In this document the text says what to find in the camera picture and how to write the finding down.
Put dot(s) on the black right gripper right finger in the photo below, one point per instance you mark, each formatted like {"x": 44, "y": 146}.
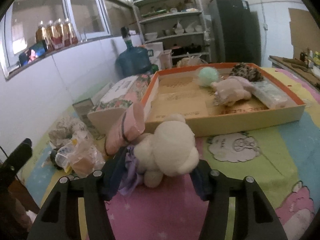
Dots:
{"x": 255, "y": 218}

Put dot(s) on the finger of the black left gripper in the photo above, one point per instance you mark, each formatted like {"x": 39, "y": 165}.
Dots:
{"x": 16, "y": 160}

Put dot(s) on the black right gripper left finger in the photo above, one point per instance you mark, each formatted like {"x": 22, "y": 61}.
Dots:
{"x": 58, "y": 217}

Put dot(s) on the white floral scrunchie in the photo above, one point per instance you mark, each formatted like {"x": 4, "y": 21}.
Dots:
{"x": 64, "y": 130}

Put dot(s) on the pink item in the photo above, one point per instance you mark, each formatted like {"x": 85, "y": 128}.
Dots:
{"x": 85, "y": 159}

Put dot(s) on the white plush toy purple dress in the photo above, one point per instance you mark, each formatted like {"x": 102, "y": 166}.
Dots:
{"x": 169, "y": 151}

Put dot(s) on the pink packaged towel roll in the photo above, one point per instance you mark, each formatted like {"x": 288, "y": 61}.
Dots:
{"x": 127, "y": 128}

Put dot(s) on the green white tissue pack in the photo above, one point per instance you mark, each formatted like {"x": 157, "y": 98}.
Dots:
{"x": 270, "y": 95}

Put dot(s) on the white plush toy pink dress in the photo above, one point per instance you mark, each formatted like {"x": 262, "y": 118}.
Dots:
{"x": 229, "y": 91}

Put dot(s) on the leopard print scrunchie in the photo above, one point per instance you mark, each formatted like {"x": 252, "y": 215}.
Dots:
{"x": 250, "y": 73}

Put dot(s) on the mint green soft ball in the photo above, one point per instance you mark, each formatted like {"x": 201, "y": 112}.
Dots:
{"x": 208, "y": 75}

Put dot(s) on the green book box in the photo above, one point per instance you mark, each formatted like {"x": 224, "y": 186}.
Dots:
{"x": 84, "y": 105}

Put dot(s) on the smartphone on windowsill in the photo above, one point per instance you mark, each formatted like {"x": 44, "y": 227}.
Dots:
{"x": 33, "y": 53}

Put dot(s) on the floral tissue box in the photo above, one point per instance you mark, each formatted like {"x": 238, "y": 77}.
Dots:
{"x": 117, "y": 100}

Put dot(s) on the orange rimmed cardboard tray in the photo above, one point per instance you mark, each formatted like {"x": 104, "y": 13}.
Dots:
{"x": 176, "y": 91}

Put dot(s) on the blue water jug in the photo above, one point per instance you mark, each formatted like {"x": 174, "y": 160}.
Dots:
{"x": 134, "y": 60}

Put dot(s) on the sliding glass window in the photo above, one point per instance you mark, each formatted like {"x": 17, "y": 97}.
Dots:
{"x": 20, "y": 23}

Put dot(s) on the kitchen counter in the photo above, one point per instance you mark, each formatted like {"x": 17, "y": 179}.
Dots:
{"x": 297, "y": 69}

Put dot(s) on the white sack beside jug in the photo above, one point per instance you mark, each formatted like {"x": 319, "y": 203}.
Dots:
{"x": 155, "y": 50}

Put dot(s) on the white plastic bag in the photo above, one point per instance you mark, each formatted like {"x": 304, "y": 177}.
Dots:
{"x": 190, "y": 61}

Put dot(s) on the yellow green condiment bottle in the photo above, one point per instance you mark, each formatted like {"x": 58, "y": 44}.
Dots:
{"x": 316, "y": 58}

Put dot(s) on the black refrigerator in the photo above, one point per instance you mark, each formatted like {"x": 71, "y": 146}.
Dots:
{"x": 236, "y": 31}

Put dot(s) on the grey metal shelf rack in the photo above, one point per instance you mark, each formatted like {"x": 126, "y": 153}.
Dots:
{"x": 179, "y": 25}

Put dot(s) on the cardboard wall panel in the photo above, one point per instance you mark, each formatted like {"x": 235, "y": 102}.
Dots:
{"x": 304, "y": 32}

